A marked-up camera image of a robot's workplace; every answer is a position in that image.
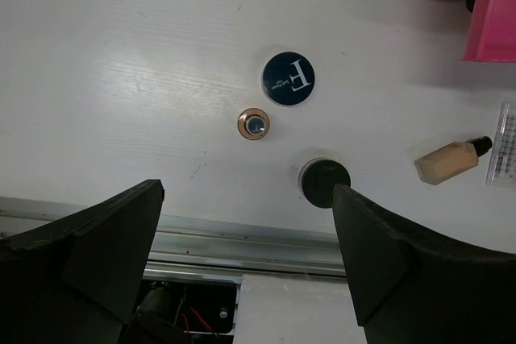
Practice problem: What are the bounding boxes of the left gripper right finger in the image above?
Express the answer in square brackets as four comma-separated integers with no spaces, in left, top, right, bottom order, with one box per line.
[332,184,515,343]

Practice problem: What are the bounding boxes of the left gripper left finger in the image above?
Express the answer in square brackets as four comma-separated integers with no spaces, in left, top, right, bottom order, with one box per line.
[1,180,164,343]

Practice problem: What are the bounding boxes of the black lid powder jar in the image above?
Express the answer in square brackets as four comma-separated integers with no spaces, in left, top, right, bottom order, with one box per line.
[298,158,352,209]

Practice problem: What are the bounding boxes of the false eyelash packet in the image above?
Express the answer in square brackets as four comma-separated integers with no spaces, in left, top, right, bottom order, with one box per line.
[485,102,516,189]

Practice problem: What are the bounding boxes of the navy lid powder jar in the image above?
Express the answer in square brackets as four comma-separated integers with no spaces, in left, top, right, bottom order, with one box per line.
[261,52,316,106]

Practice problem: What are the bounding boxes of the pink drawer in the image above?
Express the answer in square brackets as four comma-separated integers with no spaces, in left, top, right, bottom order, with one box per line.
[464,0,515,63]

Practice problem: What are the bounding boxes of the lying foundation bottle black cap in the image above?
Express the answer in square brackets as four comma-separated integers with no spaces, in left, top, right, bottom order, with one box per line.
[414,136,493,185]

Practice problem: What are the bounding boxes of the white foil covered panel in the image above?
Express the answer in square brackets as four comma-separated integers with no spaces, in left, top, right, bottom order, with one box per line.
[234,275,366,344]

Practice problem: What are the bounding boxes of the upright foundation pump bottle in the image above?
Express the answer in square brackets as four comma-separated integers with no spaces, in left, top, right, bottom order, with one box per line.
[237,108,270,141]

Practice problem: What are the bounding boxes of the aluminium rail frame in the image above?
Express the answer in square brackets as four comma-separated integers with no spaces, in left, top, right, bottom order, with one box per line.
[0,195,348,279]

